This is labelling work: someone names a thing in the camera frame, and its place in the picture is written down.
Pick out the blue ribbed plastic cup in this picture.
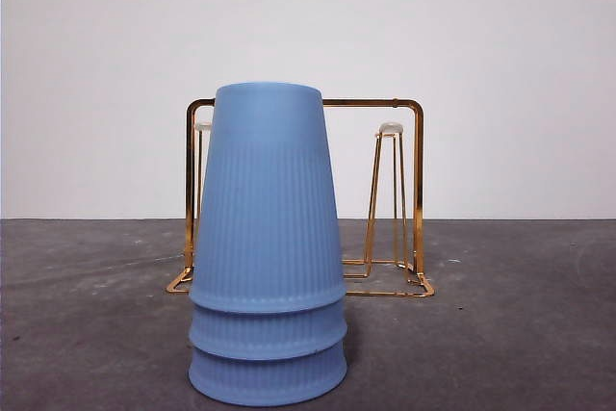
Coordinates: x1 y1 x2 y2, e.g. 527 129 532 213
188 82 347 315
188 293 348 363
187 341 348 394

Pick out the gold wire cup holder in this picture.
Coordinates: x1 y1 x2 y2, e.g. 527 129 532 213
166 97 436 297

